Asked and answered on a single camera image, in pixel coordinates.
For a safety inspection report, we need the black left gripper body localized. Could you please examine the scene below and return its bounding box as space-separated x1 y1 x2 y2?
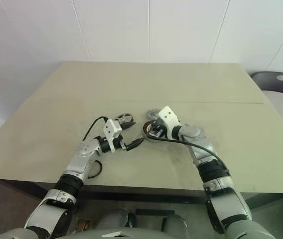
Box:
113 135 128 151

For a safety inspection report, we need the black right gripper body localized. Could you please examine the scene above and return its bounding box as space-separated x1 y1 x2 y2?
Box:
157 119 172 139

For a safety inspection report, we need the round motor housing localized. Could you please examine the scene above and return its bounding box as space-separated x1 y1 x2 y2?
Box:
142 120 163 141

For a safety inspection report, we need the silver round motor lid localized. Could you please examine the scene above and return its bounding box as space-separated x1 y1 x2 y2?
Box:
145 108 162 121

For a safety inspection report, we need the spoked silver black rotor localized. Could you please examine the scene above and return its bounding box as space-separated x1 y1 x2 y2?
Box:
116 113 137 130

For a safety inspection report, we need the grey rounded shape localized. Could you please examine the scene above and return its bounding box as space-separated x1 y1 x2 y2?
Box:
97 208 130 234
162 215 187 234

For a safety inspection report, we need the black chair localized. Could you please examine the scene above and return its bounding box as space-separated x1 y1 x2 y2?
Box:
247 71 283 132

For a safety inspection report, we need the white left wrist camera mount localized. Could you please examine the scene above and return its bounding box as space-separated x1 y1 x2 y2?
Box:
103 119 123 152

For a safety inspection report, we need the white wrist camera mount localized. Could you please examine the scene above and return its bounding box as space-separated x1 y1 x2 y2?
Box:
158 106 180 130
103 119 123 152

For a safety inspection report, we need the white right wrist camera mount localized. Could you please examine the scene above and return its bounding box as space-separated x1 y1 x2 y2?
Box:
158 106 180 130

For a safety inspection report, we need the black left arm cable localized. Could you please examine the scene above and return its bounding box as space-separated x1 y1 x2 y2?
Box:
82 116 108 179

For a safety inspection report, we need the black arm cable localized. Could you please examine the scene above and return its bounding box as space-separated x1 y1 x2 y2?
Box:
153 134 229 175
82 116 108 179

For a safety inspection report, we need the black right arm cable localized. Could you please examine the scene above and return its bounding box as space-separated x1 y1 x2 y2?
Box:
153 134 229 175

